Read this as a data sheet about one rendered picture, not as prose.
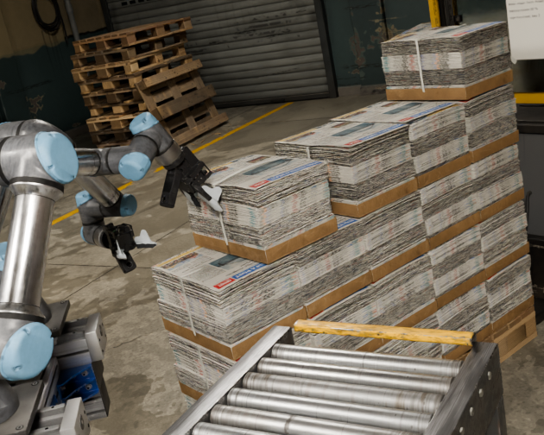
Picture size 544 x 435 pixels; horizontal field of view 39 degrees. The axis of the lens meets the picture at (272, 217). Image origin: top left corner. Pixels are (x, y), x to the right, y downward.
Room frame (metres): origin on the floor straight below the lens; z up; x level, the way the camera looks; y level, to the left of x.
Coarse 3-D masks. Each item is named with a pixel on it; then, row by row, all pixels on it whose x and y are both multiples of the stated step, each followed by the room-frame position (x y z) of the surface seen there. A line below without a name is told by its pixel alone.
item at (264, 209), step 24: (264, 168) 2.28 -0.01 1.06; (288, 168) 2.21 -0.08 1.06; (312, 168) 2.18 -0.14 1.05; (240, 192) 2.11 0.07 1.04; (264, 192) 2.07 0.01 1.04; (288, 192) 2.12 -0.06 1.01; (312, 192) 2.18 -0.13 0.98; (240, 216) 2.12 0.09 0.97; (264, 216) 2.07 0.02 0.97; (288, 216) 2.12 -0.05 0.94; (312, 216) 2.17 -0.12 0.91; (240, 240) 2.14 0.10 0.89; (264, 240) 2.06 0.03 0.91
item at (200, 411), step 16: (272, 336) 1.67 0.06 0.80; (288, 336) 1.68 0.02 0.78; (256, 352) 1.60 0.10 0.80; (240, 368) 1.54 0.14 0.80; (256, 368) 1.55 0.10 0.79; (224, 384) 1.48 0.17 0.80; (240, 384) 1.49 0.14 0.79; (208, 400) 1.43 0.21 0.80; (224, 400) 1.44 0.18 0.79; (192, 416) 1.38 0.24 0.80; (208, 416) 1.39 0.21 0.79; (176, 432) 1.33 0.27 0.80; (192, 432) 1.34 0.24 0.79
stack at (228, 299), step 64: (448, 192) 2.57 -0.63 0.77; (192, 256) 2.26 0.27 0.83; (320, 256) 2.19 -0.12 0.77; (384, 256) 2.35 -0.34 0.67; (448, 256) 2.54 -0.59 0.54; (192, 320) 2.11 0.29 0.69; (256, 320) 2.02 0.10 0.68; (320, 320) 2.15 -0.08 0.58; (384, 320) 2.32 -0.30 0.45; (448, 320) 2.50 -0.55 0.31; (192, 384) 2.19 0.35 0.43
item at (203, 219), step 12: (252, 156) 2.47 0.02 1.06; (264, 156) 2.43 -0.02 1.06; (276, 156) 2.40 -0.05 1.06; (216, 168) 2.38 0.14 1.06; (228, 168) 2.36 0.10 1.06; (240, 168) 2.33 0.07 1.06; (216, 180) 2.24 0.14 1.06; (192, 204) 2.33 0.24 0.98; (204, 204) 2.28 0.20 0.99; (192, 216) 2.33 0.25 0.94; (204, 216) 2.28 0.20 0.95; (216, 216) 2.23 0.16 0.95; (192, 228) 2.35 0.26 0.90; (204, 228) 2.29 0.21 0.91; (216, 228) 2.23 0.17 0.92
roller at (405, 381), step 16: (272, 368) 1.53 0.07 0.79; (288, 368) 1.51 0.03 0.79; (304, 368) 1.49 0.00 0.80; (320, 368) 1.47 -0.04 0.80; (336, 368) 1.46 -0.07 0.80; (352, 368) 1.44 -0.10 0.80; (368, 368) 1.44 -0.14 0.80; (368, 384) 1.40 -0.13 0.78; (384, 384) 1.38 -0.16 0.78; (400, 384) 1.36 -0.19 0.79; (416, 384) 1.35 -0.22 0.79; (432, 384) 1.33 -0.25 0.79; (448, 384) 1.31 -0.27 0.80
